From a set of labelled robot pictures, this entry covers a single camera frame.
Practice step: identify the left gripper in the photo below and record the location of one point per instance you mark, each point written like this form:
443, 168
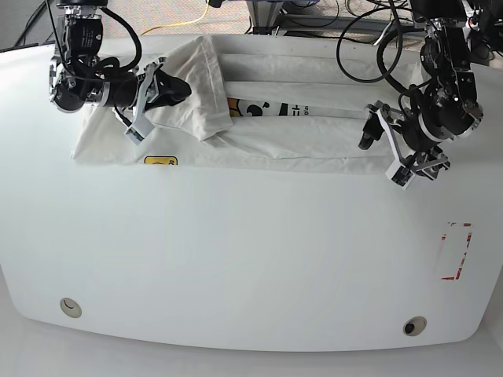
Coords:
442, 108

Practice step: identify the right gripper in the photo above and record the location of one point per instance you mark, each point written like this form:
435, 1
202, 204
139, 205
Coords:
78, 76

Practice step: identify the white printed t-shirt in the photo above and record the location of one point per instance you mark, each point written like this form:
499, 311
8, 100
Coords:
251, 111

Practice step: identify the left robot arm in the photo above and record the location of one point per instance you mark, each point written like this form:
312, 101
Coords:
426, 14

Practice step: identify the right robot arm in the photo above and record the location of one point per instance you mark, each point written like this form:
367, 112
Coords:
101, 8

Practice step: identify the red tape rectangle marking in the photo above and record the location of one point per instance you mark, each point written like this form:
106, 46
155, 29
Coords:
454, 248

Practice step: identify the right table grommet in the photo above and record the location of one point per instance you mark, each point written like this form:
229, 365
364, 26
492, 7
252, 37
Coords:
414, 326

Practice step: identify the table grommet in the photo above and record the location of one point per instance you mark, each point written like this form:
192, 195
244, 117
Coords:
70, 308
414, 326

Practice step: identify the left table grommet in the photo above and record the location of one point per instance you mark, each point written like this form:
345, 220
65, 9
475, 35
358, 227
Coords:
70, 308

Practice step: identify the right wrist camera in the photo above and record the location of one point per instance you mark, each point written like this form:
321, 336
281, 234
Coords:
139, 130

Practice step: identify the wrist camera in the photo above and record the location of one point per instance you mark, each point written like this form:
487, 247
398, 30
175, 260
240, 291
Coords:
139, 130
399, 172

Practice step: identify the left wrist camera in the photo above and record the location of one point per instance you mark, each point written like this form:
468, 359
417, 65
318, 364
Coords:
399, 172

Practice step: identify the aluminium table frame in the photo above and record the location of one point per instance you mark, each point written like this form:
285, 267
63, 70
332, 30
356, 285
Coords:
266, 16

